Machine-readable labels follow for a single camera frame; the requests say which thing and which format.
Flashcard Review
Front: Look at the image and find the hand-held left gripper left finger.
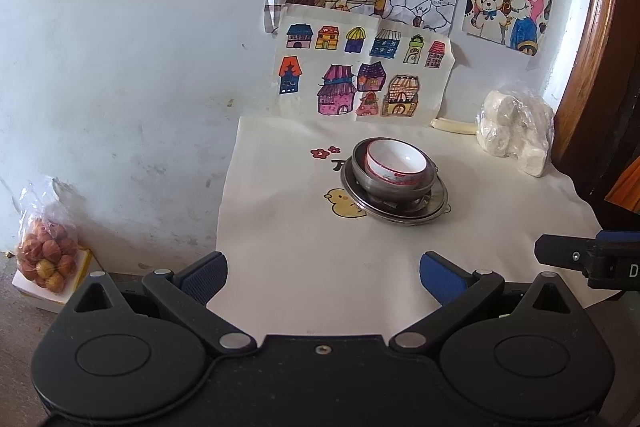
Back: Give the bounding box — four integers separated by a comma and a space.
72, 251, 256, 355

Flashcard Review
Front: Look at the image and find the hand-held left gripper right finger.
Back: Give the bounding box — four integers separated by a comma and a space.
389, 251, 576, 355

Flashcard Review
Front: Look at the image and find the stainless steel plate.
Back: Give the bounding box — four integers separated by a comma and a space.
340, 166, 451, 226

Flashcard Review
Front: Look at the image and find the stainless steel bowl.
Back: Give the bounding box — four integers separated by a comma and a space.
351, 138, 438, 204

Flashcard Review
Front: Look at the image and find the white bowl with red rim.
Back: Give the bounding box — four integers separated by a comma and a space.
365, 138, 430, 188

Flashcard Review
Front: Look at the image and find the orange object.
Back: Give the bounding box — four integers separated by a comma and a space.
606, 156, 640, 208

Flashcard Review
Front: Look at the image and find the white printed table mat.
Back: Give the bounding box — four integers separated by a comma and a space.
207, 114, 603, 338

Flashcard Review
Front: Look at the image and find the plastic bag of white lumps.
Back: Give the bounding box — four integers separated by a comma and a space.
475, 89, 556, 178

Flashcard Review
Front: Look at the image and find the rolled white paper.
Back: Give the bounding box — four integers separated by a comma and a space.
431, 117, 479, 136

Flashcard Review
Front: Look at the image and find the plastic bag of round fruit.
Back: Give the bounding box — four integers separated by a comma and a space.
15, 177, 81, 294

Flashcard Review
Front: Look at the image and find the white box with yellow edge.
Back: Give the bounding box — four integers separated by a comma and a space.
12, 247, 94, 313

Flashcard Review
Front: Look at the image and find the paper drawing of colourful houses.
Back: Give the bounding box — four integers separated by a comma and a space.
272, 4, 456, 125

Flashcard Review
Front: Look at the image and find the curved wooden frame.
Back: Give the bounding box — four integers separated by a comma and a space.
552, 0, 640, 202

